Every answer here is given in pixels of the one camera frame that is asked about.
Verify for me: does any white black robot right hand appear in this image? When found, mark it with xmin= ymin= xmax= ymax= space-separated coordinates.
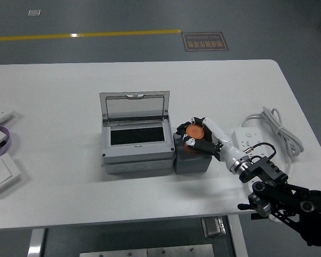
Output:
xmin=176 ymin=116 xmax=247 ymax=175

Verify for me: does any orange cylinder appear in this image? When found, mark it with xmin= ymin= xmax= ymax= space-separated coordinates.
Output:
xmin=183 ymin=124 xmax=206 ymax=154

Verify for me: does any grey box with clear lid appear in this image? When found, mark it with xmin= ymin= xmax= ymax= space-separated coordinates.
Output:
xmin=99 ymin=90 xmax=176 ymax=175

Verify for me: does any grey cube with round hole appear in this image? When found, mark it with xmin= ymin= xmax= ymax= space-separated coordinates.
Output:
xmin=173 ymin=132 xmax=213 ymax=175

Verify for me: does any white power strip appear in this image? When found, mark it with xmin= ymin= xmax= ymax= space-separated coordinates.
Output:
xmin=232 ymin=127 xmax=271 ymax=193

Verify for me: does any white table leg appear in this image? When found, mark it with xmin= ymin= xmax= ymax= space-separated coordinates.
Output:
xmin=227 ymin=214 xmax=249 ymax=257
xmin=26 ymin=228 xmax=46 ymax=257

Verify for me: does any brown floor sign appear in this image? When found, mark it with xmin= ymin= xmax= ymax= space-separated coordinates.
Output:
xmin=181 ymin=32 xmax=230 ymax=52

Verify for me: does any yellow floor tape line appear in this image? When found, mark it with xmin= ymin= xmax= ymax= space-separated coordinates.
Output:
xmin=0 ymin=28 xmax=181 ymax=42

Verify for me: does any white power cord with plug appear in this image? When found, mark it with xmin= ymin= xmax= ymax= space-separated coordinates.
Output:
xmin=242 ymin=106 xmax=305 ymax=223

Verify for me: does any grey metal bracket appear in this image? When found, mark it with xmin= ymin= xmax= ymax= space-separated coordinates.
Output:
xmin=202 ymin=216 xmax=227 ymax=238

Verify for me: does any metal base plate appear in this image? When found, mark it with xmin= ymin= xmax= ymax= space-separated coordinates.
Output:
xmin=79 ymin=244 xmax=215 ymax=257

